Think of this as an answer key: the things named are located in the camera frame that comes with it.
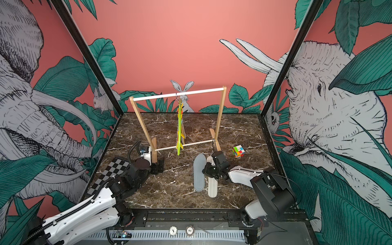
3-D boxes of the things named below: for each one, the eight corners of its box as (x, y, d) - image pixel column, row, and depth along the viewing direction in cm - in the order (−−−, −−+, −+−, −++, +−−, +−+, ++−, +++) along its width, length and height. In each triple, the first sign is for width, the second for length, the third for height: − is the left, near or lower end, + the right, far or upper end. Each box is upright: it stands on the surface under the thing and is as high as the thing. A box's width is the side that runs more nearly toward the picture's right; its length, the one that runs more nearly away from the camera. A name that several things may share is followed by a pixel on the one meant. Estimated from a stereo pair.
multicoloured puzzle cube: (234, 158, 98) (236, 154, 94) (231, 151, 102) (232, 146, 98) (243, 156, 99) (245, 152, 95) (239, 149, 103) (241, 144, 99)
